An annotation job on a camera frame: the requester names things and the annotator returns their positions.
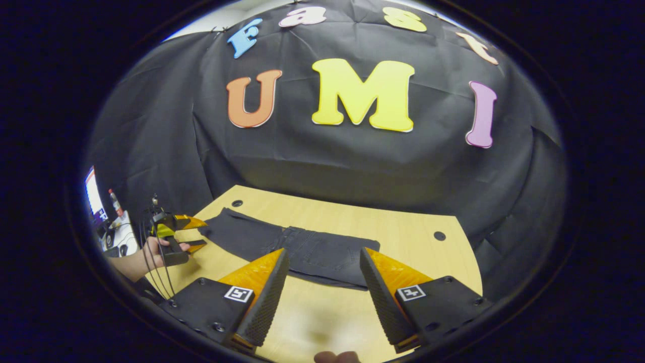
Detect white side desk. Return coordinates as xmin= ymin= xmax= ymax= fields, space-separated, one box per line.
xmin=98 ymin=211 xmax=141 ymax=259

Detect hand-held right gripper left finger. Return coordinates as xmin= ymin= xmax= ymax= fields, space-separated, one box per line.
xmin=171 ymin=248 xmax=290 ymax=353

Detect black cable bundle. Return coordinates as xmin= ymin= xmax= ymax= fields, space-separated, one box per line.
xmin=139 ymin=222 xmax=177 ymax=303

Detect computer monitor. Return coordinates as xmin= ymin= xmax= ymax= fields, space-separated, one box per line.
xmin=85 ymin=166 xmax=109 ymax=227

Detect black backdrop cloth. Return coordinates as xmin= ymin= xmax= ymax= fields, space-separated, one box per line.
xmin=86 ymin=0 xmax=567 ymax=303

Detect dark grey jeans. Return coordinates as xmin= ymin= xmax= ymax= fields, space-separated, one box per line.
xmin=198 ymin=208 xmax=381 ymax=290

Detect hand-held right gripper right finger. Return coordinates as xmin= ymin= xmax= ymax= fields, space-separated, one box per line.
xmin=359 ymin=247 xmax=492 ymax=353

